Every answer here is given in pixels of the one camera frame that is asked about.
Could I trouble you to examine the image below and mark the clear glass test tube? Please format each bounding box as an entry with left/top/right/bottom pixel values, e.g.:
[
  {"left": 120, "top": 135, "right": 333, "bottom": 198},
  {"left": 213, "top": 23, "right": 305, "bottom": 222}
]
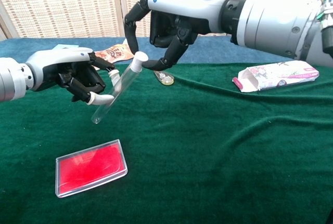
[{"left": 91, "top": 64, "right": 143, "bottom": 125}]

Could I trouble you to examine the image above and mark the blue carpet table cover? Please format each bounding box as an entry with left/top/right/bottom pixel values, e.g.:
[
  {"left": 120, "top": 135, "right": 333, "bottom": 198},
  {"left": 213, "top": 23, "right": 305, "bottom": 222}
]
[{"left": 0, "top": 35, "right": 333, "bottom": 68}]

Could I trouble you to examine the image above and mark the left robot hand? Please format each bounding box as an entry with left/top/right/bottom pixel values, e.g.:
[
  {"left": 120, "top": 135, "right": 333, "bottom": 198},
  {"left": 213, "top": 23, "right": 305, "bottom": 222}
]
[{"left": 24, "top": 47, "right": 121, "bottom": 105}]

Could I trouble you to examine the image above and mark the floral white pink carton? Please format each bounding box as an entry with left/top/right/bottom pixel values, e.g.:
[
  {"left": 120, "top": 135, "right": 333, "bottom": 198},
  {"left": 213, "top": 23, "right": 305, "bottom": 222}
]
[{"left": 232, "top": 59, "right": 320, "bottom": 93}]

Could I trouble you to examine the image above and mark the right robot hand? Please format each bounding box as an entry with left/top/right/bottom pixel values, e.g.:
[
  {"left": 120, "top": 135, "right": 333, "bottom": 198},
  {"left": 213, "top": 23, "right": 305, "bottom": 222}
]
[{"left": 124, "top": 0, "right": 235, "bottom": 71}]

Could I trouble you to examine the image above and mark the red clear plastic case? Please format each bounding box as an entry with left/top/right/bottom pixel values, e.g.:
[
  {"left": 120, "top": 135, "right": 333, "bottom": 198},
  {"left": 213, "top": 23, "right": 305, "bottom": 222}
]
[{"left": 55, "top": 139, "right": 129, "bottom": 199}]

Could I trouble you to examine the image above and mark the small white cap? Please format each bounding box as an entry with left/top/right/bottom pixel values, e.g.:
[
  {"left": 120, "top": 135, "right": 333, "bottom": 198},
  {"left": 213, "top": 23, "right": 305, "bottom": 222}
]
[{"left": 131, "top": 51, "right": 149, "bottom": 73}]

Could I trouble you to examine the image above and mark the clear teardrop plastic packet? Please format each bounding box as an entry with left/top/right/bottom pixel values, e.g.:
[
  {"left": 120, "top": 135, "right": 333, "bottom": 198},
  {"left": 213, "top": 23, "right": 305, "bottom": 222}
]
[{"left": 153, "top": 70, "right": 175, "bottom": 86}]

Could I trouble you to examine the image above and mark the green velvet cloth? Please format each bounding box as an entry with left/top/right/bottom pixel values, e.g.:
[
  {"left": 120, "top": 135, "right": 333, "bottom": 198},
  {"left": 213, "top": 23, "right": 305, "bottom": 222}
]
[{"left": 0, "top": 61, "right": 333, "bottom": 224}]

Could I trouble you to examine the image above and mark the light blue cardboard box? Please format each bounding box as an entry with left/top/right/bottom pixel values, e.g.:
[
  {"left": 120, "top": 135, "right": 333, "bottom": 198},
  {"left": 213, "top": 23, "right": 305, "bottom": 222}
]
[{"left": 52, "top": 44, "right": 80, "bottom": 52}]

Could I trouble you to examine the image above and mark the orange spout pouch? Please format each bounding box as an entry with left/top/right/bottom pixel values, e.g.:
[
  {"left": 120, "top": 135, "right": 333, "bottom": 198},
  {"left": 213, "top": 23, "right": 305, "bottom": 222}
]
[{"left": 94, "top": 42, "right": 136, "bottom": 65}]

